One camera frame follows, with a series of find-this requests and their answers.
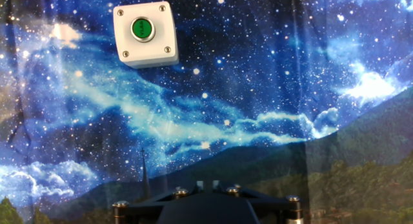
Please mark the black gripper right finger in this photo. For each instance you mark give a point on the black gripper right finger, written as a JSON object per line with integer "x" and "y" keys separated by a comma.
{"x": 232, "y": 190}

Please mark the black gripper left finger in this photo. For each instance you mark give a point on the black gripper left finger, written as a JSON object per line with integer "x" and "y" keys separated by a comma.
{"x": 180, "y": 193}

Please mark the white box with green button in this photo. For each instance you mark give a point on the white box with green button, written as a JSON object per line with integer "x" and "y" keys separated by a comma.
{"x": 129, "y": 46}

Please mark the starry night printed cloth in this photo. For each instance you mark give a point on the starry night printed cloth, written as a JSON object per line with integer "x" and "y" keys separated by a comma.
{"x": 226, "y": 104}

